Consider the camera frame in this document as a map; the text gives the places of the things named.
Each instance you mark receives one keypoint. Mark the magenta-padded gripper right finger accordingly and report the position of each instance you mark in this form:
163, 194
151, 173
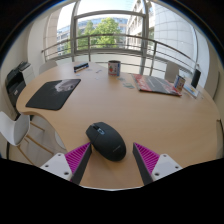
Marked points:
148, 158

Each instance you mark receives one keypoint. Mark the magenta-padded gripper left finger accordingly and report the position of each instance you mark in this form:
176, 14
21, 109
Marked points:
77, 156

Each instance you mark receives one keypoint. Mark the black computer mouse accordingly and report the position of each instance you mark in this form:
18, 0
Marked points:
108, 141

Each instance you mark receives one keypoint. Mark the black mouse pad cat print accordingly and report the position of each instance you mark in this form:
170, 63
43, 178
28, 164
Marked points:
50, 96

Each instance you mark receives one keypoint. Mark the white chair wooden legs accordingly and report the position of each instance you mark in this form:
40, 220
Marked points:
13, 128

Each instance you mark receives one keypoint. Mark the red magazine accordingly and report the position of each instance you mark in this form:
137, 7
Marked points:
155, 85

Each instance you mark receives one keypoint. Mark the white and blue card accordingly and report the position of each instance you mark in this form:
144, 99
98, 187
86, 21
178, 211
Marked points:
191, 90

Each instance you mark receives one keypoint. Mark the small printed cup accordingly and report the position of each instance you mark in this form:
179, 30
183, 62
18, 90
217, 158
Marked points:
179, 82

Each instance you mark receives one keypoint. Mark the blue marker pen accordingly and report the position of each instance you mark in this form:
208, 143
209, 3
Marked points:
83, 69

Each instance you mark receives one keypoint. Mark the black whiteboard eraser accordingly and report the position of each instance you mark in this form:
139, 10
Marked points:
81, 65

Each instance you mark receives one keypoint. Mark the black upright device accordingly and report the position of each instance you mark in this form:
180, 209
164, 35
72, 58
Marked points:
195, 78

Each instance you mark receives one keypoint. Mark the printed white mug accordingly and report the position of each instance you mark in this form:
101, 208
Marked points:
114, 68

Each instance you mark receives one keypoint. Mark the black and white office printer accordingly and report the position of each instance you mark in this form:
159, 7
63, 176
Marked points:
15, 83

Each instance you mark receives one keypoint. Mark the metal balcony railing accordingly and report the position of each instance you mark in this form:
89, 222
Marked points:
155, 56

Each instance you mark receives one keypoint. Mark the green tree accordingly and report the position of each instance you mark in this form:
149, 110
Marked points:
103, 31

